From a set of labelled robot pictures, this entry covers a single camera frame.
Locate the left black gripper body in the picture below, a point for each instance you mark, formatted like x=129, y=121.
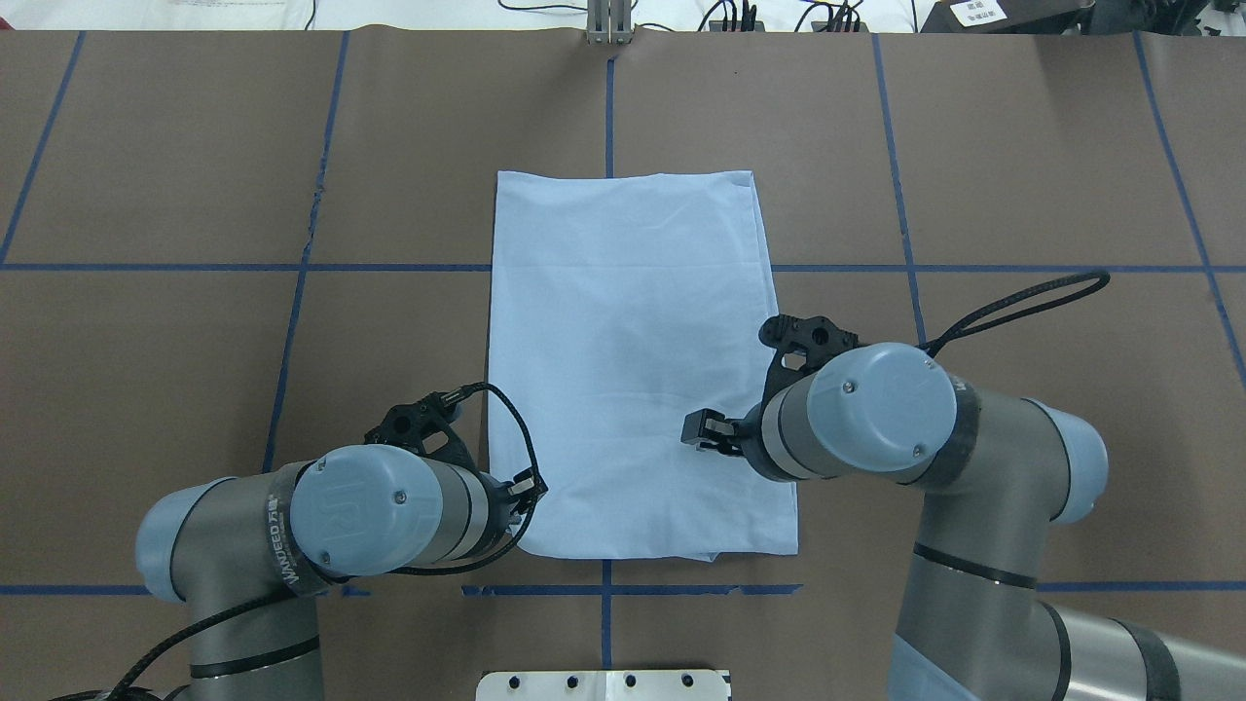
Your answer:
x=502, y=506

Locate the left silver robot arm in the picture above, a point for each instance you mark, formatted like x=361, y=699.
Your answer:
x=250, y=554

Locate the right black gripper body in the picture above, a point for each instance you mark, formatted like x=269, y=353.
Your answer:
x=748, y=435

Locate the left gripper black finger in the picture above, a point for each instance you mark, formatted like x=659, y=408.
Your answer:
x=525, y=491

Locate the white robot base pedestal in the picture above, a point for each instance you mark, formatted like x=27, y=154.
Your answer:
x=674, y=684

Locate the light blue t-shirt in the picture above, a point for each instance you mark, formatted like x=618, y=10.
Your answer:
x=618, y=307

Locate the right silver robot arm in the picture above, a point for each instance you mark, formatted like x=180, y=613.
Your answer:
x=996, y=471

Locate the black box with label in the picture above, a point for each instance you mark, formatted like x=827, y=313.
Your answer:
x=1008, y=17

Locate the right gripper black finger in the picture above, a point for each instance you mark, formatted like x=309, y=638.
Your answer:
x=708, y=429

